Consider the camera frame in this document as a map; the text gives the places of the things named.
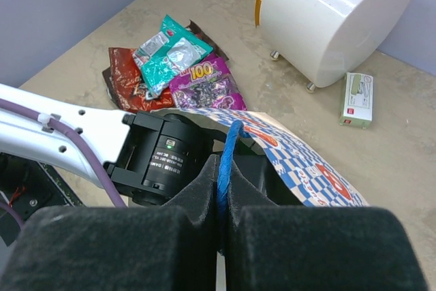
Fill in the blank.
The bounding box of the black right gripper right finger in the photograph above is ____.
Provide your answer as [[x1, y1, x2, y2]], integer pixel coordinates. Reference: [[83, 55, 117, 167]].
[[225, 166, 428, 290]]

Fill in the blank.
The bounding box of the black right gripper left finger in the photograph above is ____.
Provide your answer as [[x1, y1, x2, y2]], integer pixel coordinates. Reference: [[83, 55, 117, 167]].
[[1, 155, 219, 290]]

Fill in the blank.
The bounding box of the blue checkered paper bag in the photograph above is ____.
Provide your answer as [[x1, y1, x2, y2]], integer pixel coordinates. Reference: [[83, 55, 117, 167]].
[[149, 106, 371, 258]]

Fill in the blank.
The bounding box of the red Doritos chips bag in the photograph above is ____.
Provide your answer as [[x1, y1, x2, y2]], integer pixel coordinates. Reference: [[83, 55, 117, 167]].
[[104, 47, 175, 113]]

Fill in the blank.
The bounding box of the purple Lot 100 gummy bag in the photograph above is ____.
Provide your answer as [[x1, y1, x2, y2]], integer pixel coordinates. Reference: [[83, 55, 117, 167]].
[[169, 56, 247, 110]]

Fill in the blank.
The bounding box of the teal mint candy bag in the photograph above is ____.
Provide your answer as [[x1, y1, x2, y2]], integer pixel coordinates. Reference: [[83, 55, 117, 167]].
[[132, 15, 213, 99]]

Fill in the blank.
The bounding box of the brown Kettle chips bag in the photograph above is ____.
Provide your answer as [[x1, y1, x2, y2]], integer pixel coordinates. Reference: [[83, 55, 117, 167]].
[[102, 20, 229, 107]]

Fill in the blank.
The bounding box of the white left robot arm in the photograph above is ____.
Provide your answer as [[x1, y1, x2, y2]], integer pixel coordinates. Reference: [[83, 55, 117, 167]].
[[1, 85, 229, 206]]

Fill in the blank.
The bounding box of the small green white box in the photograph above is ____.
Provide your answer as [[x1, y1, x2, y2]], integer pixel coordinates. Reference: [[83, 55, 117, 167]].
[[339, 72, 374, 129]]

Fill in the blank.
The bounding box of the white round cabinet orange front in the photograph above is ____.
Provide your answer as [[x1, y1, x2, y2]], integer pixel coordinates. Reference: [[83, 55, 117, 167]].
[[254, 0, 411, 91]]

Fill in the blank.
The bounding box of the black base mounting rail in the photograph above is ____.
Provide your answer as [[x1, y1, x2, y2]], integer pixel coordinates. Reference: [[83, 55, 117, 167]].
[[0, 153, 84, 247]]

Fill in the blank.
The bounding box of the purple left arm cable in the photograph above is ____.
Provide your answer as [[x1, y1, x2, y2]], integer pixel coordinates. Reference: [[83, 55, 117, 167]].
[[0, 97, 129, 230]]

